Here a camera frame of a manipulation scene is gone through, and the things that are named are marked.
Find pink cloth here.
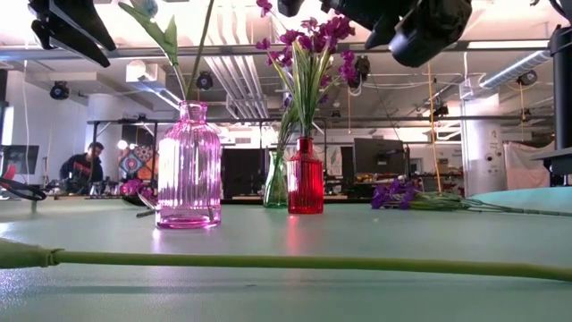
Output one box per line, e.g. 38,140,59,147
503,140,555,191

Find red ribbed glass vase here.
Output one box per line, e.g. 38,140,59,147
287,136,324,215

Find green glass vase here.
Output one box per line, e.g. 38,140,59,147
263,150,290,209

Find black curved cable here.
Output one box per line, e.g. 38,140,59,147
0,176,48,202

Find purple artificial flower bunch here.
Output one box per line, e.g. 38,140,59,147
274,96,300,156
369,178,572,218

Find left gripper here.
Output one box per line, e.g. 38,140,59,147
27,0,117,68

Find dark small monitor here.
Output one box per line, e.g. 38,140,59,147
0,143,40,176

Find grey side desk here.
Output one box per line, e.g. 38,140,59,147
530,148,572,176

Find magenta artificial flower bunch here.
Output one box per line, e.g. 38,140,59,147
119,177,157,219
255,0,358,140

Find person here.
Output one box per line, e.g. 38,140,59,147
59,141,106,196

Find black monitor pole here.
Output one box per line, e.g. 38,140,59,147
548,24,572,187

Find black ceiling lamp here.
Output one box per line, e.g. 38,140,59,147
195,71,215,91
48,80,71,101
517,70,539,87

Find black background monitor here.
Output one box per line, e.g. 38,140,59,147
352,137,410,176

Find white pillar with signs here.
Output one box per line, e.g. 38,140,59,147
461,98,509,197

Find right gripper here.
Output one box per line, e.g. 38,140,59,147
276,0,416,50

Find green table mat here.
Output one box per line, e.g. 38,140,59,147
0,185,572,322

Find white plain pillar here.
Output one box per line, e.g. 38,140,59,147
85,93,122,182

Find white artificial tulip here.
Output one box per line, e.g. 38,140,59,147
118,0,191,104
185,0,216,103
0,239,572,283

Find pink ribbed glass vase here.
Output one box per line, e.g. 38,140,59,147
155,100,223,231

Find silver ceiling duct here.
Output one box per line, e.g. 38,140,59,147
478,49,553,90

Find yellow hanging cord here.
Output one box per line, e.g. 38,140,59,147
426,62,443,194

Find colourful patterned panel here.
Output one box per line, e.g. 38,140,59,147
118,143,158,181

